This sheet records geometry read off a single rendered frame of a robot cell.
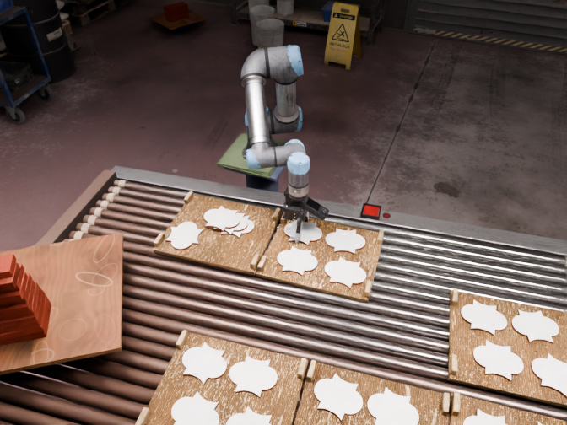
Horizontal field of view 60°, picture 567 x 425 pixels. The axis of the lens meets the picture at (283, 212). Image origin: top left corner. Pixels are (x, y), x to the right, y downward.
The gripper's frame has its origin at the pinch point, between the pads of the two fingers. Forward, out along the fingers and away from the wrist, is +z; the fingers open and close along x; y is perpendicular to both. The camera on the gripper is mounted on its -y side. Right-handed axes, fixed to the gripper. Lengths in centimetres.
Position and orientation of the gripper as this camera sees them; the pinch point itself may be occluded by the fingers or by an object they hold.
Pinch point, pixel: (303, 232)
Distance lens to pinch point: 194.1
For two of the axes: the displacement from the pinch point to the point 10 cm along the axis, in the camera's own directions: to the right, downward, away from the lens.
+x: -3.1, 6.3, -7.1
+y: -9.5, -1.9, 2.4
